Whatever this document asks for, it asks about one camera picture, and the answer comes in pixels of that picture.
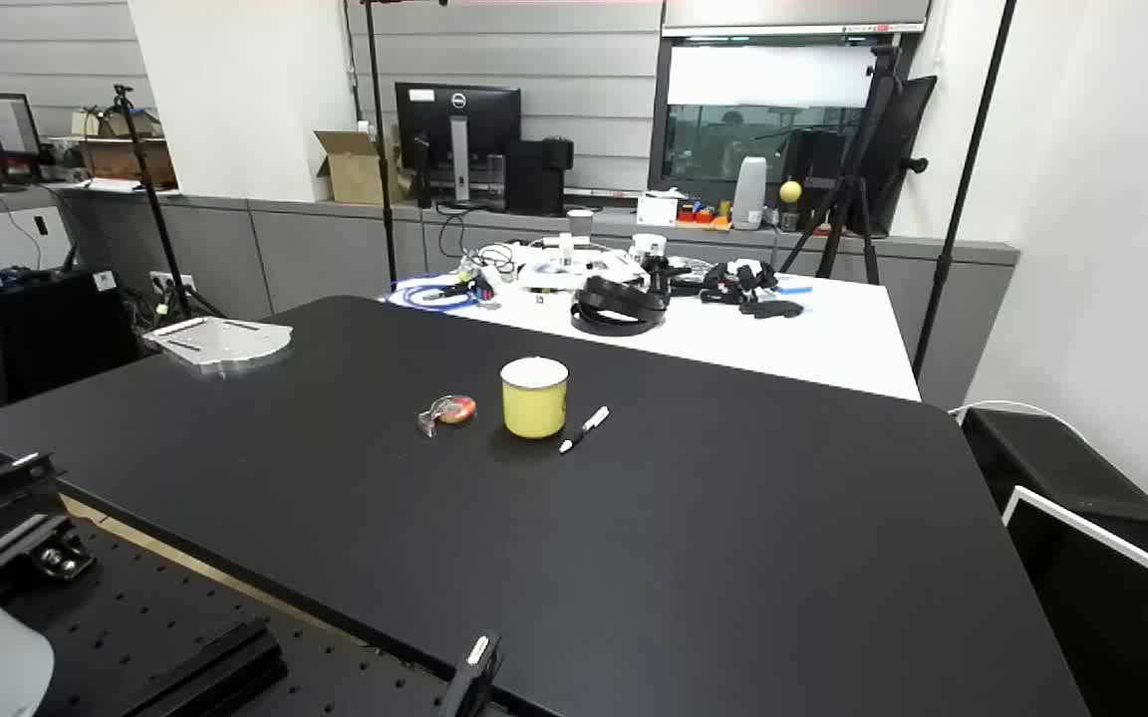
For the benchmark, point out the thin black stand pole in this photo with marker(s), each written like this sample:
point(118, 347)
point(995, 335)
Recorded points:
point(965, 200)

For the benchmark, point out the black perforated breadboard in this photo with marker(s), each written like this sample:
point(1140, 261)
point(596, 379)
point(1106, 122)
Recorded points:
point(150, 610)

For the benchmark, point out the black computer tower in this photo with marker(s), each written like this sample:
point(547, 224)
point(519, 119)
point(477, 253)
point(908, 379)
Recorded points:
point(534, 173)

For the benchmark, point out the yellow ball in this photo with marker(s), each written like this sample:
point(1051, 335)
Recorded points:
point(789, 192)

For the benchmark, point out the black and white pen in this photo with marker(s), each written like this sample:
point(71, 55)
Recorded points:
point(583, 430)

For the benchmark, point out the black box stool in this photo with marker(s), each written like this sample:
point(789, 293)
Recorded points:
point(1066, 473)

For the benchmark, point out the black game controllers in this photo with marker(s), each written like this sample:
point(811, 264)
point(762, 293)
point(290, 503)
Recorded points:
point(737, 282)

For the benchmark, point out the black aluminium rail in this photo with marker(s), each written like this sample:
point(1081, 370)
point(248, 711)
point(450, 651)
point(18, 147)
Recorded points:
point(2, 520)

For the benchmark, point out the black round headset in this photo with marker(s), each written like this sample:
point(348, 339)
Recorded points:
point(620, 311)

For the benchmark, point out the white table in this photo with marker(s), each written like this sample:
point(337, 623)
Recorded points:
point(787, 346)

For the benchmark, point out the black clamp bracket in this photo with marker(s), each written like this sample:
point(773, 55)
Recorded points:
point(471, 681)

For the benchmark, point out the brown wooden crate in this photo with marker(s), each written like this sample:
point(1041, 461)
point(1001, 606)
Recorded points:
point(122, 161)

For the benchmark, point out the grey cabinet counter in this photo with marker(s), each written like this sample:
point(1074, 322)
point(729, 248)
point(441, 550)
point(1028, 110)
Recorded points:
point(294, 253)

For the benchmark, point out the yellow enamel mug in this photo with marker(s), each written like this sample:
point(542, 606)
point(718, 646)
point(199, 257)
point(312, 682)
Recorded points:
point(534, 403)

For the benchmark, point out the white cylinder bottle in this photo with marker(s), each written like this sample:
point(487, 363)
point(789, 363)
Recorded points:
point(749, 192)

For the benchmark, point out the black upright pole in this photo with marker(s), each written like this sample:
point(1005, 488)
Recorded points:
point(378, 147)

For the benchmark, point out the white framed black panel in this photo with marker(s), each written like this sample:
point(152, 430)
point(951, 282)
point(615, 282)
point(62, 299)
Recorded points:
point(1118, 623)

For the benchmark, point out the small red objects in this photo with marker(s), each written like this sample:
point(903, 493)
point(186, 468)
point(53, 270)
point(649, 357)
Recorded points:
point(705, 212)

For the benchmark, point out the white electronics clutter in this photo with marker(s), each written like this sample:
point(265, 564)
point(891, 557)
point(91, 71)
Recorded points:
point(547, 264)

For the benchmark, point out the black computer monitor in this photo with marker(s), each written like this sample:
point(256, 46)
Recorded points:
point(435, 119)

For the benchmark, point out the silver metal plate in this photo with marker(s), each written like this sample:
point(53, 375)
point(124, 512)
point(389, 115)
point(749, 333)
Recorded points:
point(216, 346)

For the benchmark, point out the small open cardboard box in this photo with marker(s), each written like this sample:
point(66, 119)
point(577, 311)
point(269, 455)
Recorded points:
point(354, 173)

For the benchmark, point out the dark glass window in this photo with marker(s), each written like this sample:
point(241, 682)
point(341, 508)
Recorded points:
point(718, 132)

